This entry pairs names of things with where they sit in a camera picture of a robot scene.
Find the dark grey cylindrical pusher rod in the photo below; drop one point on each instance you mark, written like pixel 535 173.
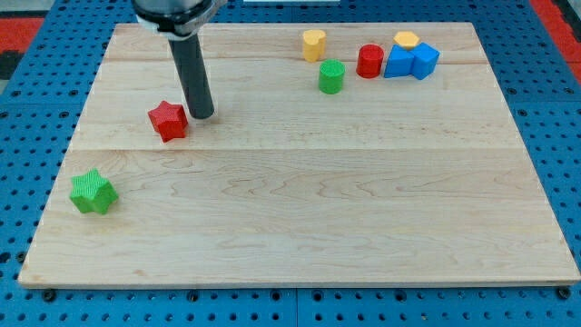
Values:
pixel 188 59

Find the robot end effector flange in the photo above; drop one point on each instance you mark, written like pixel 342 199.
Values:
pixel 177 20

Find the red star block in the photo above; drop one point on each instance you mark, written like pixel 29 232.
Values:
pixel 169 121

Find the green star block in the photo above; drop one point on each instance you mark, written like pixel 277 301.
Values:
pixel 92 193

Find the yellow heart block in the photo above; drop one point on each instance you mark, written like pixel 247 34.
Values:
pixel 313 45

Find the green cylinder block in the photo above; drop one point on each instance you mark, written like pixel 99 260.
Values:
pixel 331 76

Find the red cylinder block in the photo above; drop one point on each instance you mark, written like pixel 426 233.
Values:
pixel 370 61

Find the light wooden board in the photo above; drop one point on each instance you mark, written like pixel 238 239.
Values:
pixel 392 182

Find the blue triangle block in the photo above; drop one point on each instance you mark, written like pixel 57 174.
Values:
pixel 399 62

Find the yellow hexagon block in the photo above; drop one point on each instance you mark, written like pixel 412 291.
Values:
pixel 406 39

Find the blue cube block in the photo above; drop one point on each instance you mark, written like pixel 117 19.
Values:
pixel 425 59

